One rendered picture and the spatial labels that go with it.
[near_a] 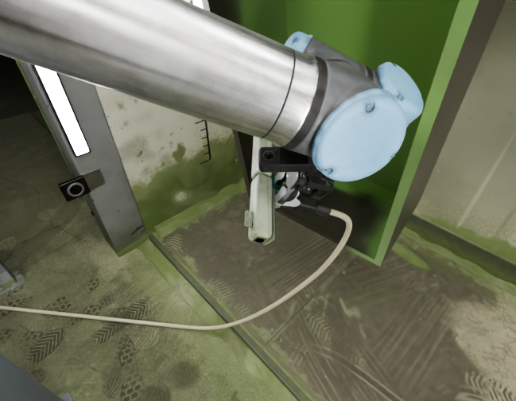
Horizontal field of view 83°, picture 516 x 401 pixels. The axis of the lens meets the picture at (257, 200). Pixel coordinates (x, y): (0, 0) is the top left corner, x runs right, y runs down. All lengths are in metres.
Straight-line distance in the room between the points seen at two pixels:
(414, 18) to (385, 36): 0.09
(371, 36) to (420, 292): 1.15
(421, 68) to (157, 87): 0.87
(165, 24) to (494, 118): 1.76
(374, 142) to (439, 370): 1.28
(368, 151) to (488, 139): 1.59
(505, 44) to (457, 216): 0.86
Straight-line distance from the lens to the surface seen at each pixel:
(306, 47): 0.41
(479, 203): 1.83
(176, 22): 0.25
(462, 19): 0.60
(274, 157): 0.56
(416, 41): 1.01
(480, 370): 1.58
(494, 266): 1.88
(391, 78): 0.46
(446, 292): 1.72
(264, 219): 0.62
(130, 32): 0.25
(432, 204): 1.84
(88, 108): 1.38
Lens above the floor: 1.28
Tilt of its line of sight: 40 degrees down
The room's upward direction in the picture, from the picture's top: straight up
